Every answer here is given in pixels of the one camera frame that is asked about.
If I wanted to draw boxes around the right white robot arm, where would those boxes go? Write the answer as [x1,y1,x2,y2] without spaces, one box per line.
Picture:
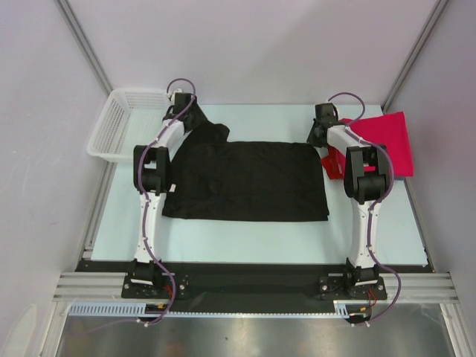
[307,103,393,299]

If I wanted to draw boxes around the right aluminium frame post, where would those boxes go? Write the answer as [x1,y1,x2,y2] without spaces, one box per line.
[380,0,451,113]

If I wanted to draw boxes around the red folded t shirt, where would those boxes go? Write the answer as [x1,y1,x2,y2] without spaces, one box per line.
[321,145,376,180]

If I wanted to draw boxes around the pink folded t shirt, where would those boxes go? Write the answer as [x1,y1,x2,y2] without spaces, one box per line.
[350,112,414,178]

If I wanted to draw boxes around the aluminium front rail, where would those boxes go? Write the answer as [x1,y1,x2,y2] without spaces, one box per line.
[53,272,459,303]

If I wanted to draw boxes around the white plastic basket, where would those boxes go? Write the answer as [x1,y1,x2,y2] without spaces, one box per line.
[86,88,170,163]

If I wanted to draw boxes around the white slotted cable duct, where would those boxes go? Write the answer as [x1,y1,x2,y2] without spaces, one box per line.
[68,300,370,318]

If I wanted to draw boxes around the aluminium frame post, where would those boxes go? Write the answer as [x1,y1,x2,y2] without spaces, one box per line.
[54,0,114,97]
[380,0,451,113]

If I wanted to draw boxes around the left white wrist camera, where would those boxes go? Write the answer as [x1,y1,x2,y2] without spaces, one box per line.
[167,89,183,102]

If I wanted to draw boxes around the black t shirt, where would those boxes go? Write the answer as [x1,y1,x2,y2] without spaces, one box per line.
[162,121,329,222]

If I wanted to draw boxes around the left aluminium frame post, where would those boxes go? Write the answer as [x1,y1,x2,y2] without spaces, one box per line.
[54,0,114,97]

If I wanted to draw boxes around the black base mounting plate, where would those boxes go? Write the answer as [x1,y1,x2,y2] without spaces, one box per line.
[74,261,436,314]

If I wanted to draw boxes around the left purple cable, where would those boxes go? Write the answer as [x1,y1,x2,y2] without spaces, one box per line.
[134,77,198,328]

